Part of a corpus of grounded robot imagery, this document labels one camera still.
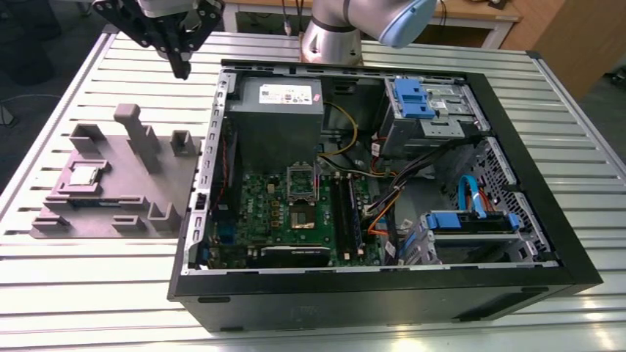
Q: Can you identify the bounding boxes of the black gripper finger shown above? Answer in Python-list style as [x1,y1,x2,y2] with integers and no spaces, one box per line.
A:
[92,0,182,81]
[174,0,226,81]

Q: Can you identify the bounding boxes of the silver square CPU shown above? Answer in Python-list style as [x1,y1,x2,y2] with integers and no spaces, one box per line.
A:
[67,165,104,185]

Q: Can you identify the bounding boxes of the CPU socket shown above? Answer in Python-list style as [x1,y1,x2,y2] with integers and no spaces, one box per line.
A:
[287,205,321,231]

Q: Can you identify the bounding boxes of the grey power supply unit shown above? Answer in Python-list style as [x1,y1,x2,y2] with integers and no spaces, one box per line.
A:
[226,76,327,173]

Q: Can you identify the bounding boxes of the grey parts rack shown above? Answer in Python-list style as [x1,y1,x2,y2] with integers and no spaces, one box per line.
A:
[28,103,204,240]

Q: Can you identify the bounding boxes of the blue drive bay carrier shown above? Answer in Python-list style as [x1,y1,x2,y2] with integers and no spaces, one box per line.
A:
[394,78,438,120]

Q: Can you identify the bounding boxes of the RAM stick blue label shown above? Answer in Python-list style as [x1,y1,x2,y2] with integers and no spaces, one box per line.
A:
[68,199,123,208]

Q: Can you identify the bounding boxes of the silver drive cage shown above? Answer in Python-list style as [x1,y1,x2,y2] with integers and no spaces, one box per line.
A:
[379,76,493,159]

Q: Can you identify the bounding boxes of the metal socket cover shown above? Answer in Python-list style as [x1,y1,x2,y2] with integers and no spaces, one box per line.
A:
[286,161,323,205]

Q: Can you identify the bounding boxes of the green motherboard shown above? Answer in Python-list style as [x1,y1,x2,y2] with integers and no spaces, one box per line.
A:
[207,170,387,268]

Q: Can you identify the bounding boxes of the wooden desk white legs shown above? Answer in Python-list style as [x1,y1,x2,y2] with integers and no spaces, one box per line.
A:
[214,0,524,51]

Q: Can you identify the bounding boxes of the black RAM slot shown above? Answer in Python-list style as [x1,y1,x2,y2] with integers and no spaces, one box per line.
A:
[330,174,350,257]

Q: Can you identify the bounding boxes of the black graphics card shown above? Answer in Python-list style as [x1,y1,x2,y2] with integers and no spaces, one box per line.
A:
[247,243,333,268]

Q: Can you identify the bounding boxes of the hard disk in blue carrier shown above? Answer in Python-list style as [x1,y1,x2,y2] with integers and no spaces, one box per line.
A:
[423,210,522,235]

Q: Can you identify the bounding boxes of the wooden cabinet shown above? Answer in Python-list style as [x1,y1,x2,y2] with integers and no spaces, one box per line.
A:
[503,0,626,102]

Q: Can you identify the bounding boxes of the black open PC case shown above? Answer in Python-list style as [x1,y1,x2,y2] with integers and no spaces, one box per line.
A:
[167,58,604,333]

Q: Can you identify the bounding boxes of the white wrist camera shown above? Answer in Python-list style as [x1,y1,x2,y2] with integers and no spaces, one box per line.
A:
[136,0,199,18]

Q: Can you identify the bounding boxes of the black cable silver plug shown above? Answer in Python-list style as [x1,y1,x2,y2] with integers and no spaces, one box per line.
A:
[281,0,294,37]

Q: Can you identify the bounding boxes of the yellow wire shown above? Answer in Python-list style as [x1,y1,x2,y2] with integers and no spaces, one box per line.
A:
[321,100,361,158]

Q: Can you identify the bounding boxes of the black cable bundle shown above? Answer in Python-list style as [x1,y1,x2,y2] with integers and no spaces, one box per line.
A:
[365,135,485,217]

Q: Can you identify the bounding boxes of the orange wire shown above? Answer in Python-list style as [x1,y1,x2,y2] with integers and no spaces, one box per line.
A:
[365,203,393,236]

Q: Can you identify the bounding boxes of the blue flat wire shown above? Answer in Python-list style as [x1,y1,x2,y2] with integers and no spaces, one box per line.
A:
[458,175,491,220]

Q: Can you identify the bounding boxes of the blue ribbon wires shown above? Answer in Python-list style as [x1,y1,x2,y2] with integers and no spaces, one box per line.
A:
[397,219,423,265]

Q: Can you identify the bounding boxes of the red flat wire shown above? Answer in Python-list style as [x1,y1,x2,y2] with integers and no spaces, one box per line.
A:
[474,183,497,218]

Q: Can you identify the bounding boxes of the silver disk bay frame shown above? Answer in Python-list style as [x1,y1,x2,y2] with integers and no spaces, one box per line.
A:
[418,210,562,265]

